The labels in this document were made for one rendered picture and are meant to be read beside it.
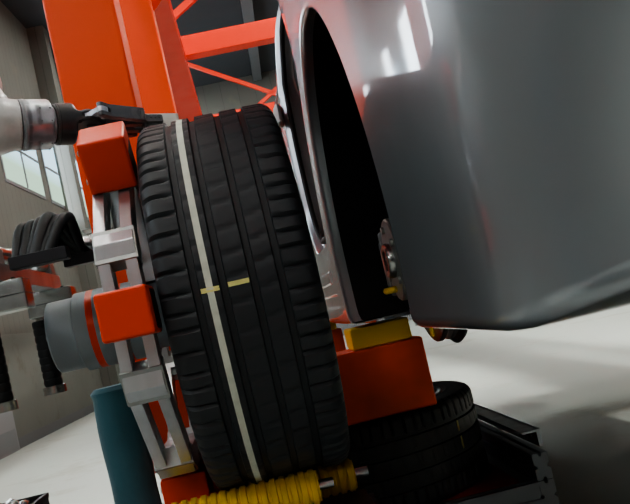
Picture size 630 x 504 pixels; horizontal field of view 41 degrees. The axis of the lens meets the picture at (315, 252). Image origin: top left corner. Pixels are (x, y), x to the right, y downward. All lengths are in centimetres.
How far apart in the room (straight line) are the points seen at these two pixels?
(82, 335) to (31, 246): 20
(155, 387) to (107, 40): 101
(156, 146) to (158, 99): 265
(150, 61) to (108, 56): 202
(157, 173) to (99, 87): 75
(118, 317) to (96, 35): 101
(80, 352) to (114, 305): 33
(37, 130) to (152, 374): 50
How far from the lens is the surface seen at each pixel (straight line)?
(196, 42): 784
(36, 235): 140
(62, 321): 153
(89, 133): 141
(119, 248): 130
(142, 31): 412
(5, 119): 154
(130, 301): 120
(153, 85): 404
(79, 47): 208
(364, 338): 196
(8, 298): 141
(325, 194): 190
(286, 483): 144
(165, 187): 129
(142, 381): 129
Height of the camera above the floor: 80
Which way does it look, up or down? 4 degrees up
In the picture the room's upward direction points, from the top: 13 degrees counter-clockwise
